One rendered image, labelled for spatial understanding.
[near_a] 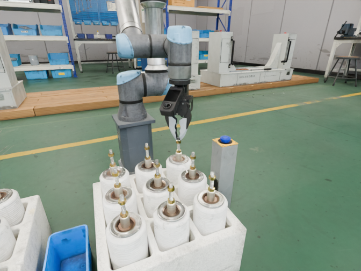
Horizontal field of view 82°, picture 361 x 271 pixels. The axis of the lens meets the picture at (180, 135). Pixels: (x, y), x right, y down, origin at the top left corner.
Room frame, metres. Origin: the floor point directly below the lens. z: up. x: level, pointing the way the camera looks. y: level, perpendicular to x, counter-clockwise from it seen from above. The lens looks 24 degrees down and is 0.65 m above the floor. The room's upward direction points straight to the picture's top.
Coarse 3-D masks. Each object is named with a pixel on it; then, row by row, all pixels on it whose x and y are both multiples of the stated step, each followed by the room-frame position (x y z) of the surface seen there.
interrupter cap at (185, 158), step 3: (171, 156) 0.69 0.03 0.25; (174, 156) 0.70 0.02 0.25; (183, 156) 0.69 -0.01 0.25; (186, 156) 0.69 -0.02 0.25; (171, 159) 0.67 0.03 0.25; (174, 159) 0.68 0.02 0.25; (183, 159) 0.68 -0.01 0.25; (186, 159) 0.67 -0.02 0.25; (171, 162) 0.65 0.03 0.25; (174, 162) 0.65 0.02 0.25; (177, 162) 0.65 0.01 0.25; (180, 162) 0.65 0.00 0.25; (183, 162) 0.65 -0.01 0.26
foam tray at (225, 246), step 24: (96, 192) 0.57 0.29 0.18; (96, 216) 0.47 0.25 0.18; (144, 216) 0.47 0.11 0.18; (192, 216) 0.50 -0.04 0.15; (96, 240) 0.38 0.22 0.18; (192, 240) 0.41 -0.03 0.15; (216, 240) 0.38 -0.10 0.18; (240, 240) 0.41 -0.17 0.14; (144, 264) 0.32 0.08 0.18; (168, 264) 0.33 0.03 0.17; (192, 264) 0.36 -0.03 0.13; (216, 264) 0.38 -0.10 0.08; (240, 264) 0.42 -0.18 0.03
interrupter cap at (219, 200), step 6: (204, 192) 0.48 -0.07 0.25; (216, 192) 0.48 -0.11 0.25; (198, 198) 0.46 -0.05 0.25; (204, 198) 0.46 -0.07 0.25; (216, 198) 0.46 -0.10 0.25; (222, 198) 0.46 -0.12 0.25; (204, 204) 0.43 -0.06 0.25; (210, 204) 0.43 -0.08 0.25; (216, 204) 0.44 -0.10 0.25; (222, 204) 0.44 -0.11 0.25
